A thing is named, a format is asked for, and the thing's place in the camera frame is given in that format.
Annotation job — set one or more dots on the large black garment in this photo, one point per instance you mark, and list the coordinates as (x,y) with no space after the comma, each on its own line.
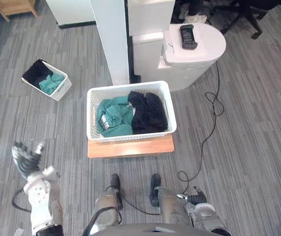
(148,113)

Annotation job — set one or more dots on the robot right leg silver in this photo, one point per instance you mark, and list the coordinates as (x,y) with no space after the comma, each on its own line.
(169,204)

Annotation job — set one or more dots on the robot left arm silver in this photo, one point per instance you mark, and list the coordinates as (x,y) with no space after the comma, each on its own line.
(43,204)

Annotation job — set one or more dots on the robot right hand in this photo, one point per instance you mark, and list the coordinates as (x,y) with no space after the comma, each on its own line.
(195,197)

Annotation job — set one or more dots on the white cabinet with black base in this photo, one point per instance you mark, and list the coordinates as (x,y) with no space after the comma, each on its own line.
(71,12)

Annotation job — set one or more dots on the wooden furniture piece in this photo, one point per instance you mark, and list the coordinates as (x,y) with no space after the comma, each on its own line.
(14,6)

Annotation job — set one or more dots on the small black garment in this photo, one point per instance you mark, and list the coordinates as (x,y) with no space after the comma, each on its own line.
(35,72)

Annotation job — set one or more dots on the robot torso grey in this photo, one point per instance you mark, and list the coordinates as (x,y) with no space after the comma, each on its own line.
(155,229)

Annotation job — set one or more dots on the white cloth pile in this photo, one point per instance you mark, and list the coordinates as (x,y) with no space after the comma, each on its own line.
(195,18)

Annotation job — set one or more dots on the small white basket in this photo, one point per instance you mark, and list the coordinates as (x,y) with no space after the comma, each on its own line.
(61,89)

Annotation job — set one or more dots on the low wooden stool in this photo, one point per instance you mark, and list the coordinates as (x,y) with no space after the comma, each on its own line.
(130,148)

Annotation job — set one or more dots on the small teal garment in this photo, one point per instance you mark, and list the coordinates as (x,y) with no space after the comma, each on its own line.
(50,83)

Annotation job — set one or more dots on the robot right arm silver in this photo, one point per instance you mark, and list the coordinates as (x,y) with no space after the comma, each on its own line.
(209,216)

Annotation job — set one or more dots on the white box cabinet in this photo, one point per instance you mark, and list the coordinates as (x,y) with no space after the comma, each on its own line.
(150,14)

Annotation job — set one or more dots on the teal garment with label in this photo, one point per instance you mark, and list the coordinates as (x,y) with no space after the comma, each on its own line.
(116,115)

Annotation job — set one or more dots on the black handheld controller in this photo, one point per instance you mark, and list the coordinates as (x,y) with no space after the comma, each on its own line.
(188,37)

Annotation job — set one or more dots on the black office chair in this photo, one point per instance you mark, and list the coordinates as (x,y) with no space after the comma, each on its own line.
(251,14)

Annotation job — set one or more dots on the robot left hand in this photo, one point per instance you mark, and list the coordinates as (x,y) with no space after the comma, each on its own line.
(28,161)

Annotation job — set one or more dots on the robot left leg silver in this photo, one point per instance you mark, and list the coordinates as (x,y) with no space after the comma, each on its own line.
(107,209)

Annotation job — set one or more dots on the robot leg silver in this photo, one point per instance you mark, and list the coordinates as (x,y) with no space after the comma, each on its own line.
(169,204)
(107,209)

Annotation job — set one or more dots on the white low cabinet block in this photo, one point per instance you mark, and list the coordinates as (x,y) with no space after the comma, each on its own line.
(146,54)

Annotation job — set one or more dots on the white upright panel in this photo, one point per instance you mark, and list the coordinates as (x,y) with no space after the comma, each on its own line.
(112,39)

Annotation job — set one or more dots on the large white laundry basket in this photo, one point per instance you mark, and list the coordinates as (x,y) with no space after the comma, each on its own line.
(91,115)

